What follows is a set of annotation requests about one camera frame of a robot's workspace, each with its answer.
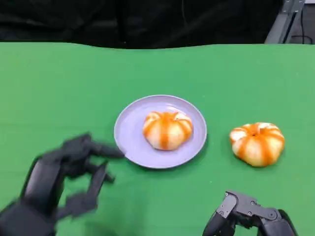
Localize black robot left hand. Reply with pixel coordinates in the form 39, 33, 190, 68
19, 132, 126, 221

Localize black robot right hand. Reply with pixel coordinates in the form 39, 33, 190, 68
202, 189, 300, 236

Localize orange and white bread roll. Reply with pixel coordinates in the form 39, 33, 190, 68
142, 111, 194, 151
229, 122, 285, 168

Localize green table cloth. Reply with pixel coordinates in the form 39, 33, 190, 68
0, 41, 315, 236

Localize lilac plate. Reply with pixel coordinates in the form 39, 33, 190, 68
113, 94, 208, 169

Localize black backdrop curtain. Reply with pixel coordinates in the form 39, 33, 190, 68
0, 0, 284, 50

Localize black cable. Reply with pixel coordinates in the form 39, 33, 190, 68
291, 9, 314, 44

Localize grey metal frame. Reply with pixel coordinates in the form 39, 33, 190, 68
264, 0, 315, 44

